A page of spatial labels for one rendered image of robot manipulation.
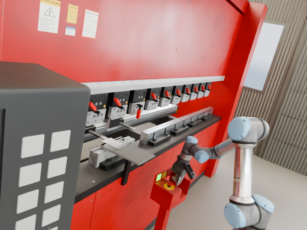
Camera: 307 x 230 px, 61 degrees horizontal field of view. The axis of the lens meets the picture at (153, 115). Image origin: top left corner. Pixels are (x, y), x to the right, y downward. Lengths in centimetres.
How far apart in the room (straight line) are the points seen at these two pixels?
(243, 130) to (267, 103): 382
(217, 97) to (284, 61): 185
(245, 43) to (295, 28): 176
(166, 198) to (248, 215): 55
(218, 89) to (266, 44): 182
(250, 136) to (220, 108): 223
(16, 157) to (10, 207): 6
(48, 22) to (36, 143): 82
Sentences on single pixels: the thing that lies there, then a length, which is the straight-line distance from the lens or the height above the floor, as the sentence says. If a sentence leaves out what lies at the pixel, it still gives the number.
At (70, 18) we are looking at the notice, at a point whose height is 167.
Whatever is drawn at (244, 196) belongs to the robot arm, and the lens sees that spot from 138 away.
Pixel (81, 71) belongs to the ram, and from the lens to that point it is 122.
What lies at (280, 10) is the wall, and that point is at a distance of 517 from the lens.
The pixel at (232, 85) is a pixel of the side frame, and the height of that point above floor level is 131.
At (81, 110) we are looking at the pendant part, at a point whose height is 157.
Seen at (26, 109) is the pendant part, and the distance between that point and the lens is 26.
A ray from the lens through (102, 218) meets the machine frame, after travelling 169.
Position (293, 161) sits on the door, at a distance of 520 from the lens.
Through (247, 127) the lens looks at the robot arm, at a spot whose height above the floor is 137.
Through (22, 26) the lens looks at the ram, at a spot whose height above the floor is 161.
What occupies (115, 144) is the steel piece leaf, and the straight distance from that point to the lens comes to 162.
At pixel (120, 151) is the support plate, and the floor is 100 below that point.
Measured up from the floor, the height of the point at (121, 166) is 88.
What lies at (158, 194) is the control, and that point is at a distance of 176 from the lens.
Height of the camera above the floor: 167
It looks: 16 degrees down
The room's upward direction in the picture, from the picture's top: 13 degrees clockwise
